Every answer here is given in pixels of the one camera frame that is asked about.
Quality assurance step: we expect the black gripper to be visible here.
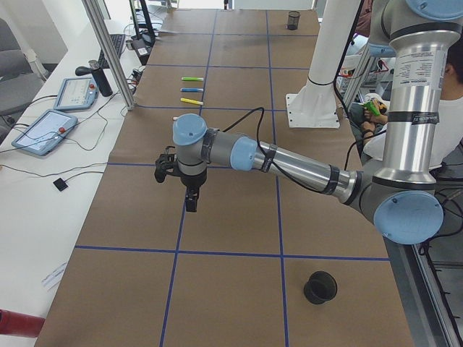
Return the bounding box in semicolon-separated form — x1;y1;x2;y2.
180;172;207;213

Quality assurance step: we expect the blue highlighter pen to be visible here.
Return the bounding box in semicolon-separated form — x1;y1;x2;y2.
180;87;204;93

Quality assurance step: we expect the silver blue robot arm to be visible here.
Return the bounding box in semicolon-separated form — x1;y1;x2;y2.
173;1;462;244

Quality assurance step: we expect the yellow highlighter pen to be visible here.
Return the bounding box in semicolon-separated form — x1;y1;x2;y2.
180;98;204;106

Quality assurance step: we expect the green highlighter pen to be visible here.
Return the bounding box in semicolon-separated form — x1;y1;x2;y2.
181;77;204;82

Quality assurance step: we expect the black water bottle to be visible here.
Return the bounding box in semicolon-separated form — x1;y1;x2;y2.
88;60;113;97

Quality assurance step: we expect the small black sensor box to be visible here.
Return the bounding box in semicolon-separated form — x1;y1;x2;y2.
53;178;68;192

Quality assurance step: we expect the far teach pendant tablet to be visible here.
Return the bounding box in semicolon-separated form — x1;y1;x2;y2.
54;77;98;111

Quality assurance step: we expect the teach pendant tablet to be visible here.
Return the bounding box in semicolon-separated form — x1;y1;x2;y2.
54;77;98;111
12;109;78;156

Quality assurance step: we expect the near teach pendant tablet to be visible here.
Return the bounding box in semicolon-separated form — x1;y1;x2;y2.
12;109;78;156

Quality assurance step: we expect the black keyboard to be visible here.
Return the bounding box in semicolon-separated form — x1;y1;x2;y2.
97;33;127;69

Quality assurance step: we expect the near black mesh cup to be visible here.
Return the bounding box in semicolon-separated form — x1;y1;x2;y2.
303;271;338;304

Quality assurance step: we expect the black mesh cup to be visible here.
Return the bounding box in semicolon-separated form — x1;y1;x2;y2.
286;11;300;30
303;271;338;304

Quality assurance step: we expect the far black mesh cup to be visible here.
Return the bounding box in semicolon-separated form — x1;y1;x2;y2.
286;11;300;30

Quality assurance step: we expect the red fire extinguisher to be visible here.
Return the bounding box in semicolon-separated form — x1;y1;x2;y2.
0;309;45;338

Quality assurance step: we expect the seated person in white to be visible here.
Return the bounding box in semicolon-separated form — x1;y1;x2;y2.
350;39;462;174

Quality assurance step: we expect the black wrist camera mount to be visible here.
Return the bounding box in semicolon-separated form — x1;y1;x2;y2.
154;145;179;183

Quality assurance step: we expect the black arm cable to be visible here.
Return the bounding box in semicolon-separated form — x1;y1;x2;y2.
221;106;339;196

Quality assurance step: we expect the aluminium frame post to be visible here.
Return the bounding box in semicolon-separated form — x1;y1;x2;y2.
82;0;135;111

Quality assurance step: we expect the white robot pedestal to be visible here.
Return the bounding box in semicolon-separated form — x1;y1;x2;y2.
286;0;362;129

